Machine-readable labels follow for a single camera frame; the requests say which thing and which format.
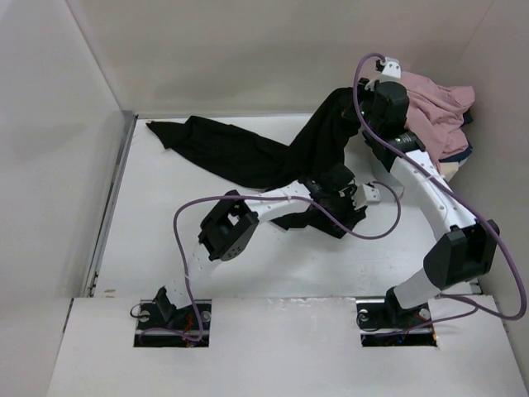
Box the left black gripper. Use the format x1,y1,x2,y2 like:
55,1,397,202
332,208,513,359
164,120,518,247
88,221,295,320
325,188,365,233

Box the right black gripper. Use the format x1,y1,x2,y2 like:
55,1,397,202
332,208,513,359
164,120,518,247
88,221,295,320
339,78,382,136

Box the black trousers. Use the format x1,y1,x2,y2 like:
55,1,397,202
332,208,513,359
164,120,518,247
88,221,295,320
146,86,369,241

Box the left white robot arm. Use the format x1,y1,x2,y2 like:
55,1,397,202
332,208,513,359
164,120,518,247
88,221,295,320
154,165,370,330

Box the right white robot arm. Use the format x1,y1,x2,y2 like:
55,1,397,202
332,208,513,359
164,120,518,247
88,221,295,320
357,79,498,328

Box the white laundry basket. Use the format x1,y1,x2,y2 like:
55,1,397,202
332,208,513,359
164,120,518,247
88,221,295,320
369,153,403,188

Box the pink garment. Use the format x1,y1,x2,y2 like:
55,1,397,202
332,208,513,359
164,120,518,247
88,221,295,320
400,72,475,163

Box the beige garment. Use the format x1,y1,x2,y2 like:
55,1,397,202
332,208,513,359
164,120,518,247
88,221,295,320
439,161,460,182

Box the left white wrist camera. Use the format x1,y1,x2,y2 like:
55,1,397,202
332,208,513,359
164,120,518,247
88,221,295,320
354,184,381,208

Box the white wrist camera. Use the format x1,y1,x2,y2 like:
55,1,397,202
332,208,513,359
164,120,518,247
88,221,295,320
354,184,381,208
365,57,402,91

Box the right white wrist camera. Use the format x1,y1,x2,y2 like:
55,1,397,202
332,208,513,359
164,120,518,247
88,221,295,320
365,57,402,91

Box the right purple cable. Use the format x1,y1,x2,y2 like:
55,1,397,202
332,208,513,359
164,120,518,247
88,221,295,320
353,52,528,322

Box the purple cable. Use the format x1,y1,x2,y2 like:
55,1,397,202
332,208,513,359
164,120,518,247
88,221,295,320
353,52,528,322
138,181,403,347

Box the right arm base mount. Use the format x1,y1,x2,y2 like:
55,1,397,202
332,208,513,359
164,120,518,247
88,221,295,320
355,297,437,347

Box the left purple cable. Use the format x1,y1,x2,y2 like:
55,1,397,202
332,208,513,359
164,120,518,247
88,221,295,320
138,181,403,347

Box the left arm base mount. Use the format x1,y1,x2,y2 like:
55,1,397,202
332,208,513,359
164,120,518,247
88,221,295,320
129,300,212,348

